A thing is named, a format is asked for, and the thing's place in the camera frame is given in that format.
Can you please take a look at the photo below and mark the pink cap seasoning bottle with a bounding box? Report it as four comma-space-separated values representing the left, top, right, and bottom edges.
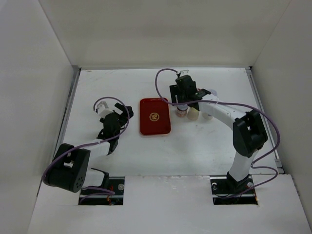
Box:
202, 112, 213, 120

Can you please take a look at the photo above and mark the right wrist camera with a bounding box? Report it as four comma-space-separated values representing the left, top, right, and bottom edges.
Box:
176, 70, 190, 78

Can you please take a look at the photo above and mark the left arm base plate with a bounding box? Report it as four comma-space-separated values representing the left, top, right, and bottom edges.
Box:
78, 177, 125, 206

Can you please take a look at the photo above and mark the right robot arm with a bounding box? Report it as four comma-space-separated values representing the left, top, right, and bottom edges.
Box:
170, 73, 268, 194

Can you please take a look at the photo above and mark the red lacquer tray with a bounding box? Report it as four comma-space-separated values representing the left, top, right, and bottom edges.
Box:
139, 98, 171, 136

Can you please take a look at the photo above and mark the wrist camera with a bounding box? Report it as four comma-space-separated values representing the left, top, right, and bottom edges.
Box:
176, 70, 190, 78
95, 101, 113, 118

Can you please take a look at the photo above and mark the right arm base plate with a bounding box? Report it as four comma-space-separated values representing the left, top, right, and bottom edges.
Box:
210, 176, 258, 205

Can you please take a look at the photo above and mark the yellow cap seasoning bottle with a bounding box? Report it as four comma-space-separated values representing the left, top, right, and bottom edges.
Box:
187, 107, 199, 121

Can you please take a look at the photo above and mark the dark spice jar white lid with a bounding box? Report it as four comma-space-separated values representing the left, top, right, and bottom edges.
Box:
210, 89, 217, 96

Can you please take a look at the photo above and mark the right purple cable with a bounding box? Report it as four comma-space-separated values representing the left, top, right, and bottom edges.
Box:
155, 68, 281, 199

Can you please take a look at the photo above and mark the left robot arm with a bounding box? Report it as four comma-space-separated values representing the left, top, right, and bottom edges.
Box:
42, 101, 134, 195

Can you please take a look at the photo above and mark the orange label spice jar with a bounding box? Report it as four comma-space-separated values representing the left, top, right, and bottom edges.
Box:
176, 105, 188, 117

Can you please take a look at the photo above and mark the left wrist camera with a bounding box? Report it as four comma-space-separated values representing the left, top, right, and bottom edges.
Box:
95, 101, 113, 118

